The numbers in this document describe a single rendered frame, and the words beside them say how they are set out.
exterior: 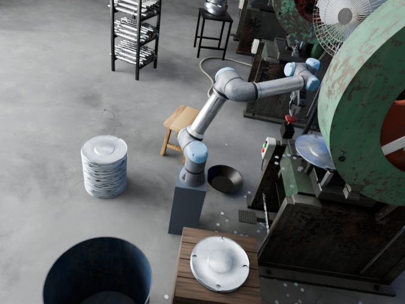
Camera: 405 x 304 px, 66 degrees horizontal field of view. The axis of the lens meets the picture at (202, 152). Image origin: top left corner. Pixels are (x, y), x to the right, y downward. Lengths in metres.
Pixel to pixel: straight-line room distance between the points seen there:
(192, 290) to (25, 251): 1.05
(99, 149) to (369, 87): 1.64
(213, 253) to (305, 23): 1.98
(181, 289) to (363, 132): 1.01
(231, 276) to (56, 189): 1.38
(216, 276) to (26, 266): 1.07
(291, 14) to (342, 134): 1.80
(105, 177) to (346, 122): 1.54
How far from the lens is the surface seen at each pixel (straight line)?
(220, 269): 1.59
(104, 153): 2.12
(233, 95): 1.55
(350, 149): 1.18
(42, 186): 2.44
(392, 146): 1.26
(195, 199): 1.83
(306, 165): 1.80
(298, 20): 2.82
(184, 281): 1.56
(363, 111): 1.10
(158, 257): 2.02
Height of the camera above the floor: 1.73
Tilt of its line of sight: 39 degrees down
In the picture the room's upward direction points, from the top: 12 degrees clockwise
